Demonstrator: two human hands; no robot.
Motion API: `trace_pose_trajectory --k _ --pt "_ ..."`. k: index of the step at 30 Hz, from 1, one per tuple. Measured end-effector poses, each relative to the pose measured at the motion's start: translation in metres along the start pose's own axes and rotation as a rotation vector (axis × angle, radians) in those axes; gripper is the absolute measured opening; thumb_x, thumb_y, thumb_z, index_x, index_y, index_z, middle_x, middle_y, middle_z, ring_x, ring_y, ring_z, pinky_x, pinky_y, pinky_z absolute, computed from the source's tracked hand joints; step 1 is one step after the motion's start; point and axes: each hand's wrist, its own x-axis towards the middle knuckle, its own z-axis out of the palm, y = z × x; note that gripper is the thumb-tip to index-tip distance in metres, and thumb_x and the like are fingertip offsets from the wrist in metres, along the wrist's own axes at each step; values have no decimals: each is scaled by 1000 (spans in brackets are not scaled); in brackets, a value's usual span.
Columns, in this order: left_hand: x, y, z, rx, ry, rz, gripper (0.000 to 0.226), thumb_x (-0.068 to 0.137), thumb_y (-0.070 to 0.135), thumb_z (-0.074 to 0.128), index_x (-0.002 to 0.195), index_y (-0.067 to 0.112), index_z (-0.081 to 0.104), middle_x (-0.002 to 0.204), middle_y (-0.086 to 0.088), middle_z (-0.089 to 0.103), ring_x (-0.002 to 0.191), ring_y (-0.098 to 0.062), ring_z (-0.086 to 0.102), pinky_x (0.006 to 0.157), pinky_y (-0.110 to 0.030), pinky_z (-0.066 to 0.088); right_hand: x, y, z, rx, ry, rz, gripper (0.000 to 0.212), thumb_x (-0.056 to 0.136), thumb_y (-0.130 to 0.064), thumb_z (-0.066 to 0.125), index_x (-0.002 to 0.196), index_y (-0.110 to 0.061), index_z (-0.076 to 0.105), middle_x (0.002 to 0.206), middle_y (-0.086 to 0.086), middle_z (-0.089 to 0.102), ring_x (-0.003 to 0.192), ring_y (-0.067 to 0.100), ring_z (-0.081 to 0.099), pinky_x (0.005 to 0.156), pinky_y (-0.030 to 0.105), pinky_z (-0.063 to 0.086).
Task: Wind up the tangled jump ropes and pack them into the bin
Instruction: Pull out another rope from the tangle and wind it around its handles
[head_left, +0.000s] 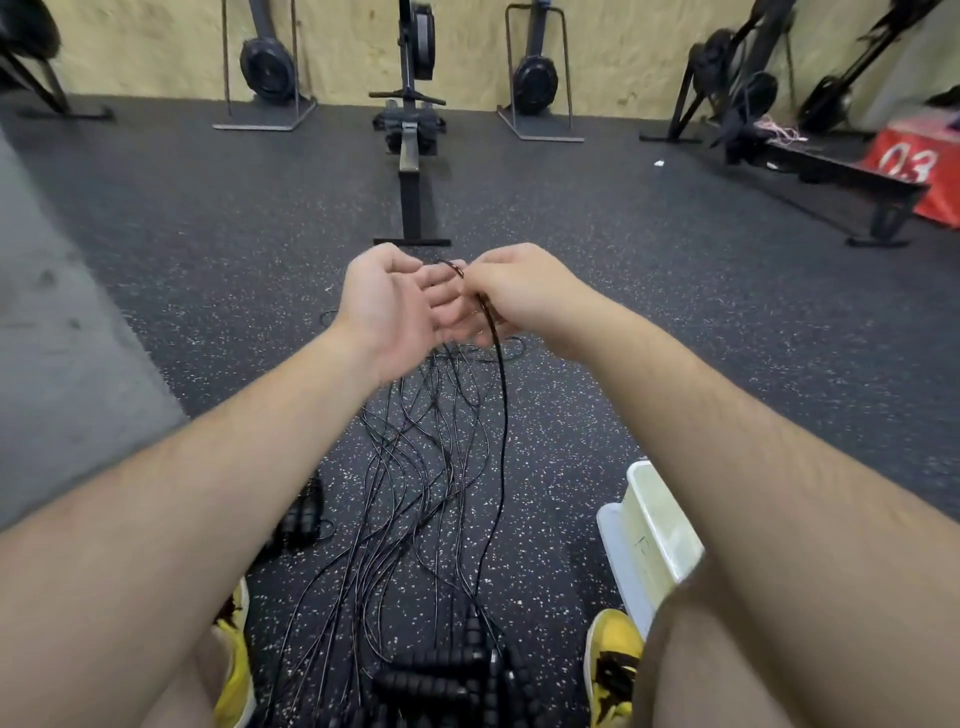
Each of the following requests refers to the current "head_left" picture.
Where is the person's left hand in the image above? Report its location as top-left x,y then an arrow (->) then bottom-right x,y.
337,243 -> 468,388

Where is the person's right hand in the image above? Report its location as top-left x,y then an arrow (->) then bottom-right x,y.
438,243 -> 610,363

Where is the black jump rope cord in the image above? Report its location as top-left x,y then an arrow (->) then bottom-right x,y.
435,257 -> 513,639

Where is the person's left forearm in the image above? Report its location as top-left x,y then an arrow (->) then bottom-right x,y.
0,322 -> 391,728

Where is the person's right forearm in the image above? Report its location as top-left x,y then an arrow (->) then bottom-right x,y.
576,300 -> 960,728

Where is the white plastic bin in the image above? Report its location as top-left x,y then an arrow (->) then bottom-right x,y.
596,459 -> 707,640

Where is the yellow right shoe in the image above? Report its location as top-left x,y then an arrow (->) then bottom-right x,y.
583,608 -> 647,728

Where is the yellow shoe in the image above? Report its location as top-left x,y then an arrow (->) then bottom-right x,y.
583,608 -> 647,728
212,576 -> 258,728

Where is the person's right leg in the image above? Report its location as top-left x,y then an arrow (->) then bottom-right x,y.
632,553 -> 796,728

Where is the person's leg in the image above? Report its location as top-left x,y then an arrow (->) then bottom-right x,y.
632,553 -> 796,728
141,628 -> 235,728

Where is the yellow left shoe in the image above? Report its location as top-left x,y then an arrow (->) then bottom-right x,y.
212,576 -> 258,728

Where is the red plyo box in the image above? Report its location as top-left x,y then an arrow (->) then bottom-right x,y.
858,111 -> 960,231

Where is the person's left leg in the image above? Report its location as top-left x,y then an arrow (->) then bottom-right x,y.
141,628 -> 235,728

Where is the bundle of black jump ropes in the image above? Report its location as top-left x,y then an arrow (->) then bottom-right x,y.
262,307 -> 528,728

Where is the pink and white cord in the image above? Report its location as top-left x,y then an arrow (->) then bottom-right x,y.
752,115 -> 810,148

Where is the pile of black foam handles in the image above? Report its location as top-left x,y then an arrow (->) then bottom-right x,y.
370,606 -> 543,728

